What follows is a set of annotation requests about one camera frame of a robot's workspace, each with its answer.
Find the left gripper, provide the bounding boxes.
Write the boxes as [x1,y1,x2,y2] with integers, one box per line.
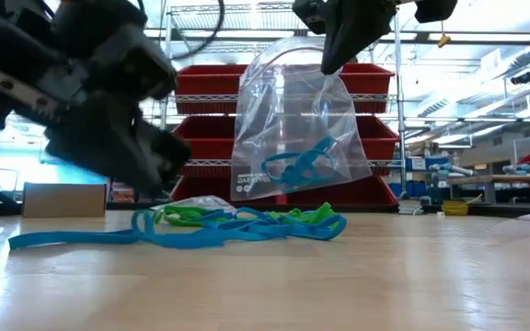
[0,0,192,198]

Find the blue rubber band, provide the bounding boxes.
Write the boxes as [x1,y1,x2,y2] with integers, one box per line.
[227,206,275,226]
[8,229,144,252]
[259,149,340,194]
[246,209,348,242]
[131,209,174,243]
[144,224,248,250]
[301,135,340,185]

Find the red and white boxes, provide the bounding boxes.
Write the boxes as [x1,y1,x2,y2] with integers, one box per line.
[109,181,136,204]

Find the small cardboard box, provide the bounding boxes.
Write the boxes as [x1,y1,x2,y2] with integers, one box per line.
[22,182,109,219]

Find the blue storage bins stack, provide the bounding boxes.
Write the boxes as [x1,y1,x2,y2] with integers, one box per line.
[387,157,432,200]

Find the wooden top workbench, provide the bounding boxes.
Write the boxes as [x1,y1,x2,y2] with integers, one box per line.
[446,173,530,207]

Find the yellow pendant cable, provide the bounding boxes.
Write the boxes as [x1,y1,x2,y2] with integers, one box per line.
[437,20,454,50]

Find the chrome wire shelving rack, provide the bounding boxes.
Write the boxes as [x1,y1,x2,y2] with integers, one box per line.
[156,0,409,208]

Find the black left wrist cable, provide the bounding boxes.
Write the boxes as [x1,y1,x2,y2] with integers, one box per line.
[167,0,226,61]

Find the yellow wire spool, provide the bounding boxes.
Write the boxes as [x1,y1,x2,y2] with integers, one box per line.
[439,197,472,217]

